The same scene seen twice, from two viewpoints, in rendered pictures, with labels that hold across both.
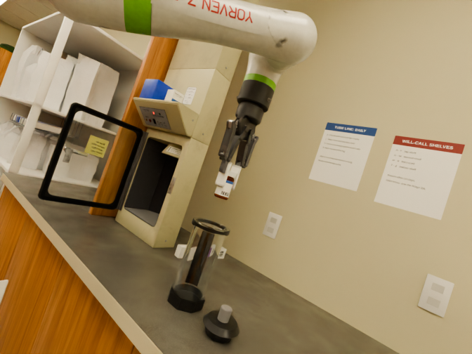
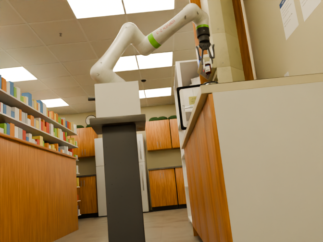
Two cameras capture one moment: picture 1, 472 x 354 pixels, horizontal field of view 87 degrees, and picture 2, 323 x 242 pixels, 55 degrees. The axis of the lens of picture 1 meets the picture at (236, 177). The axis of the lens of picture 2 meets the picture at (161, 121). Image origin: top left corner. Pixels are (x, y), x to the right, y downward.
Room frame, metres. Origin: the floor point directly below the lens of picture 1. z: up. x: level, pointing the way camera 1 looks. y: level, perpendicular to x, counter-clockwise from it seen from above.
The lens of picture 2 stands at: (-0.78, -1.38, 0.51)
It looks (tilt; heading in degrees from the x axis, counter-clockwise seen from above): 12 degrees up; 53
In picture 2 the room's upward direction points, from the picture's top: 6 degrees counter-clockwise
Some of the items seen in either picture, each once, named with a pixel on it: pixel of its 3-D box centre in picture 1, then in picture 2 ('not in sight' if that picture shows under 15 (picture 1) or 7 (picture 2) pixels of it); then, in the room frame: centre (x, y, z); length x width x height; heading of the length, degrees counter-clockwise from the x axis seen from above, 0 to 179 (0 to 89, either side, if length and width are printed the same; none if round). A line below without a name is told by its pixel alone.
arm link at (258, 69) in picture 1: (267, 63); (200, 20); (0.69, 0.02, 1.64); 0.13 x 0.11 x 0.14; 19
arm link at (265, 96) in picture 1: (253, 97); (203, 33); (0.70, 0.03, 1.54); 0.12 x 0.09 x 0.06; 54
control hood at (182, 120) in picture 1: (161, 116); (206, 69); (1.06, 0.39, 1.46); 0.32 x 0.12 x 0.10; 54
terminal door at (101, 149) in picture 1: (95, 160); (195, 106); (1.07, 0.59, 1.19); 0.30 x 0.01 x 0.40; 137
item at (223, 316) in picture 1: (222, 320); not in sight; (0.60, -0.08, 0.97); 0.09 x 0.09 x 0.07
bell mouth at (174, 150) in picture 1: (182, 153); not in sight; (1.17, 0.28, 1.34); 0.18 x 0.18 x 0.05
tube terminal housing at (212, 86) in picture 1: (181, 157); (229, 82); (1.20, 0.28, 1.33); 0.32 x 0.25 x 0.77; 54
